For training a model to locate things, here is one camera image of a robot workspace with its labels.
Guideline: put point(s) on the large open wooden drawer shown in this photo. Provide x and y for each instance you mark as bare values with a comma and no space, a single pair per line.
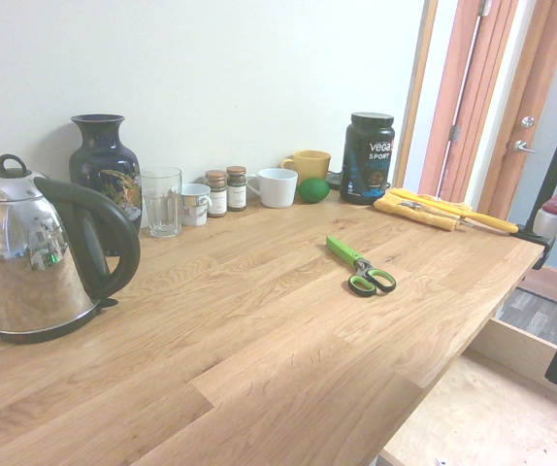
497,412

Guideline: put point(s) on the yellow banana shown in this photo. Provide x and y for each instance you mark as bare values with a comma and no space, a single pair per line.
494,223

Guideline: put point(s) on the yellow cloth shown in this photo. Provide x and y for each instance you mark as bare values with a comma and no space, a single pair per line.
419,218

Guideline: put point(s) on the metal spoon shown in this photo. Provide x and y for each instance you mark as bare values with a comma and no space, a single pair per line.
411,205

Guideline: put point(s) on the silver deadbolt lock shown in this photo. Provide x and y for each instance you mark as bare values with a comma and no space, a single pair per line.
528,121

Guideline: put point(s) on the grey blue door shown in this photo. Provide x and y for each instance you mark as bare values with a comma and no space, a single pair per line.
540,97

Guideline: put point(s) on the black Vega protein tub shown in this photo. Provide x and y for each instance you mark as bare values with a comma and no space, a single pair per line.
366,165

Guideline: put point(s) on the small black device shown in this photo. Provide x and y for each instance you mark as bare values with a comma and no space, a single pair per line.
335,180

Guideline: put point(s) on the green lime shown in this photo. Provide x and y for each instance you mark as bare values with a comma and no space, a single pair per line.
313,190

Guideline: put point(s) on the yellow mug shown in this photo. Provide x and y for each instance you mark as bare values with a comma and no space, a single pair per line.
313,165

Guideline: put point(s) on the plain white mug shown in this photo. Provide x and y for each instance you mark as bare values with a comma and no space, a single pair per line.
277,189

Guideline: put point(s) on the spice jar with brown lid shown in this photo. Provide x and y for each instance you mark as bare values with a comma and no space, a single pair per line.
236,191
216,196

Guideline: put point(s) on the small patterned white mug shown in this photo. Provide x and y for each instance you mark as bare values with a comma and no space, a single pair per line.
193,206

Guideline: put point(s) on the clear drinking glass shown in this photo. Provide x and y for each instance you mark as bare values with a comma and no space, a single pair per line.
161,204

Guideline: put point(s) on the dark blue floral vase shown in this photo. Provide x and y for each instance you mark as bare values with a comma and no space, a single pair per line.
104,165

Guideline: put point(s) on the stainless steel electric kettle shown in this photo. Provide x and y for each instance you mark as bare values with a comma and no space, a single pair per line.
21,272

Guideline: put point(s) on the wooden door frame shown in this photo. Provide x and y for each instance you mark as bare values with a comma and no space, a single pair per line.
458,87

